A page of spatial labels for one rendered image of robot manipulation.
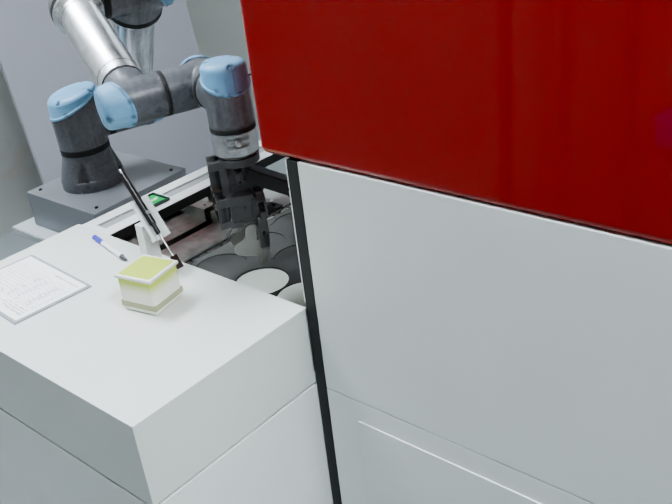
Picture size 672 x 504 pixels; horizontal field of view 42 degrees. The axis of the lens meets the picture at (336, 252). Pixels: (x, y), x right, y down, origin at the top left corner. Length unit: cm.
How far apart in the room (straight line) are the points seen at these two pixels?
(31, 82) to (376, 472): 289
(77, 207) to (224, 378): 87
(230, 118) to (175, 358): 38
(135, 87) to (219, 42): 363
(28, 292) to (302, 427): 53
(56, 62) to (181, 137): 76
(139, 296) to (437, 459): 54
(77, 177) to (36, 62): 194
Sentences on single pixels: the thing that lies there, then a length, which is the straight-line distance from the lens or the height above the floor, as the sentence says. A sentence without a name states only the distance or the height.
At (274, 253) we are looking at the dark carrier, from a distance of 170.
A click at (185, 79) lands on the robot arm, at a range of 145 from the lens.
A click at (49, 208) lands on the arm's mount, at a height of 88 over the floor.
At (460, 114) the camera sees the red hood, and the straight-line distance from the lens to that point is 104.
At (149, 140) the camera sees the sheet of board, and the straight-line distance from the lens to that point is 434.
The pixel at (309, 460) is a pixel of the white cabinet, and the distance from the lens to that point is 152.
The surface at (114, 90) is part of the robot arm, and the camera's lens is 143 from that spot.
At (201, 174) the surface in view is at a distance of 197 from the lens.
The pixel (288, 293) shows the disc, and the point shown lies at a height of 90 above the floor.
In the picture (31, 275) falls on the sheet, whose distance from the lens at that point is 166.
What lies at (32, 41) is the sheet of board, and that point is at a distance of 403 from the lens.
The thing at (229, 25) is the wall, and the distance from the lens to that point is 510.
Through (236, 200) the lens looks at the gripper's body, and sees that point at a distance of 142.
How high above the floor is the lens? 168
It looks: 28 degrees down
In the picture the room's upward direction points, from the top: 7 degrees counter-clockwise
